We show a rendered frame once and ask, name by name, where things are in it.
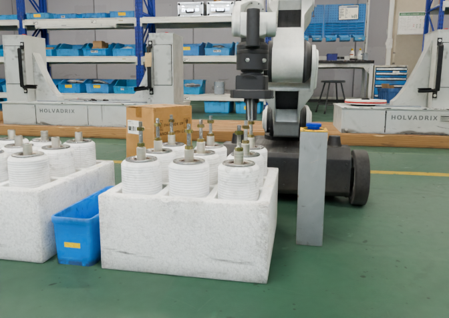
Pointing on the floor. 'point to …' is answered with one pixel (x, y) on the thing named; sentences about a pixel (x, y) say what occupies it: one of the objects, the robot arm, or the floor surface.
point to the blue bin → (79, 232)
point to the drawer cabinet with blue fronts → (390, 72)
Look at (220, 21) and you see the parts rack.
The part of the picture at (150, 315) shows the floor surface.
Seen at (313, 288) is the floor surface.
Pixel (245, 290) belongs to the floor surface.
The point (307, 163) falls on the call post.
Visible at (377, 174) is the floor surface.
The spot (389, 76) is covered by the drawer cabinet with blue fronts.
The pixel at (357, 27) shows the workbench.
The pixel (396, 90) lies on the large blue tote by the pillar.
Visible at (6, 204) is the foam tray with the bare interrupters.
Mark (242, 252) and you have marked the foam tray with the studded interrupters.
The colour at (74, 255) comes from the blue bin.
